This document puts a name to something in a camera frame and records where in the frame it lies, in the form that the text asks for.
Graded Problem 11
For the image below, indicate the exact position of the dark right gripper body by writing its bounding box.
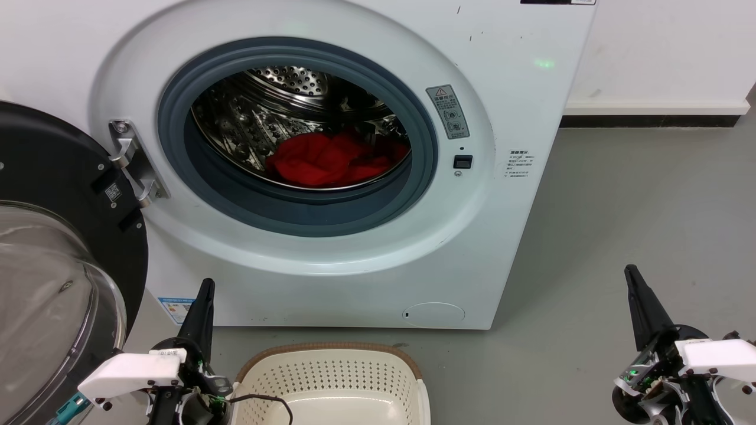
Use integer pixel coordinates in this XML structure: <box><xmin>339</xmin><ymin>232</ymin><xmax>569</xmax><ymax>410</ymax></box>
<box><xmin>612</xmin><ymin>326</ymin><xmax>727</xmax><ymax>425</ymax></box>

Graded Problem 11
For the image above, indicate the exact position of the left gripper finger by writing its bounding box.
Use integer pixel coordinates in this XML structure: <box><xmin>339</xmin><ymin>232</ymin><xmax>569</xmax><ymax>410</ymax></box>
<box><xmin>201</xmin><ymin>279</ymin><xmax>215</xmax><ymax>362</ymax></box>
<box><xmin>177</xmin><ymin>279</ymin><xmax>209</xmax><ymax>350</ymax></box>

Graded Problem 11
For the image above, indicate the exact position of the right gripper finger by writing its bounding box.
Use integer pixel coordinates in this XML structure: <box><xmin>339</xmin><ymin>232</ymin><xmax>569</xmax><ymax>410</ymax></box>
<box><xmin>625</xmin><ymin>265</ymin><xmax>657</xmax><ymax>351</ymax></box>
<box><xmin>631</xmin><ymin>265</ymin><xmax>676</xmax><ymax>338</ymax></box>

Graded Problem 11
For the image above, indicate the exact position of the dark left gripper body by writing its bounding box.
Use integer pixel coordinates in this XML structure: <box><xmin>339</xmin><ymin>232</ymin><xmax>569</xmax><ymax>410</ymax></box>
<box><xmin>148</xmin><ymin>338</ymin><xmax>233</xmax><ymax>425</ymax></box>

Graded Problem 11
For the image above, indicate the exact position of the red garment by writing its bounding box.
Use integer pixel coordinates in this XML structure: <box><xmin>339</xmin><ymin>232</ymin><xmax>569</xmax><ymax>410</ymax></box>
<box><xmin>265</xmin><ymin>131</ymin><xmax>409</xmax><ymax>188</ymax></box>

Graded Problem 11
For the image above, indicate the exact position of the cream plastic laundry basket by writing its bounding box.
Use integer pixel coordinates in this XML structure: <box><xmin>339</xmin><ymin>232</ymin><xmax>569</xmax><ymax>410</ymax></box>
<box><xmin>230</xmin><ymin>342</ymin><xmax>431</xmax><ymax>425</ymax></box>

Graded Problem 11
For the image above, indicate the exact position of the stainless steel washing machine drum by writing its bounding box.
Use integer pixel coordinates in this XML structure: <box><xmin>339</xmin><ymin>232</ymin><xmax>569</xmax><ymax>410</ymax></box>
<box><xmin>191</xmin><ymin>66</ymin><xmax>411</xmax><ymax>191</ymax></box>

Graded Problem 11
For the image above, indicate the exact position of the black washing machine door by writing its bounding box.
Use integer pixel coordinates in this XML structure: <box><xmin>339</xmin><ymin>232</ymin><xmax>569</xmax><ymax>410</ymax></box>
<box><xmin>0</xmin><ymin>100</ymin><xmax>149</xmax><ymax>425</ymax></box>

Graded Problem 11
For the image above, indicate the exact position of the blue energy label sticker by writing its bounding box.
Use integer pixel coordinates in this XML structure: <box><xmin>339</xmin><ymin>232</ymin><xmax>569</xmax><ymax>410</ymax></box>
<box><xmin>158</xmin><ymin>297</ymin><xmax>195</xmax><ymax>325</ymax></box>

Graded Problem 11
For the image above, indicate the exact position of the grey rubber door gasket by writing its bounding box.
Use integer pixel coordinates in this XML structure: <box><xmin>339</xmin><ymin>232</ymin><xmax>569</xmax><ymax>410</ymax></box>
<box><xmin>157</xmin><ymin>37</ymin><xmax>439</xmax><ymax>238</ymax></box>

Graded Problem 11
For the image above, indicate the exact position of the white front-load washing machine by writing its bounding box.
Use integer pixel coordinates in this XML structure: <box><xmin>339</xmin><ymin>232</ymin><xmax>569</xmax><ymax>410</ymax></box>
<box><xmin>0</xmin><ymin>0</ymin><xmax>598</xmax><ymax>330</ymax></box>

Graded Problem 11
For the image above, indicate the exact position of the silver metal door hinge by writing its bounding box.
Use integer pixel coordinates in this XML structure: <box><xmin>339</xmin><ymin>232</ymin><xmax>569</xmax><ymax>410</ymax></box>
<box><xmin>109</xmin><ymin>119</ymin><xmax>171</xmax><ymax>207</ymax></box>

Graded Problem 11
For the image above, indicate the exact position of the black baseboard strip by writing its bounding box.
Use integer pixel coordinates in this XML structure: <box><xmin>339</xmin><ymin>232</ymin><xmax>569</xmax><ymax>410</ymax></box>
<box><xmin>560</xmin><ymin>115</ymin><xmax>742</xmax><ymax>129</ymax></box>

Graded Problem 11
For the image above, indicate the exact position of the small printed text label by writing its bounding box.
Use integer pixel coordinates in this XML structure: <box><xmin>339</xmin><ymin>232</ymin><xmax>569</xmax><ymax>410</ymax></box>
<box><xmin>504</xmin><ymin>149</ymin><xmax>537</xmax><ymax>179</ymax></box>

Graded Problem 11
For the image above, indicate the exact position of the round white filter cover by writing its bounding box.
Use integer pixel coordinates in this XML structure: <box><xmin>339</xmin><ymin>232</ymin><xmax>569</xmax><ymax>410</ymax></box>
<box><xmin>402</xmin><ymin>302</ymin><xmax>466</xmax><ymax>329</ymax></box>

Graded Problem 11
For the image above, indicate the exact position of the grey warning sticker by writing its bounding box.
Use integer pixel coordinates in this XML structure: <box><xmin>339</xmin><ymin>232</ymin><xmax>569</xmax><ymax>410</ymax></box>
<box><xmin>426</xmin><ymin>84</ymin><xmax>471</xmax><ymax>140</ymax></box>

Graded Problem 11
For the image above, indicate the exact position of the thin black cable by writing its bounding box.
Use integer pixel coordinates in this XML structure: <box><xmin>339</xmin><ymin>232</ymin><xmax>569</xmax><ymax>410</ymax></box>
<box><xmin>227</xmin><ymin>394</ymin><xmax>294</xmax><ymax>425</ymax></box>

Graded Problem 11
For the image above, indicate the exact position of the teal cable connector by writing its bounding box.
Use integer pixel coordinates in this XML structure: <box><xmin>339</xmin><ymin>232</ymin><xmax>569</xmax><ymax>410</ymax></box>
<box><xmin>50</xmin><ymin>393</ymin><xmax>90</xmax><ymax>425</ymax></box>

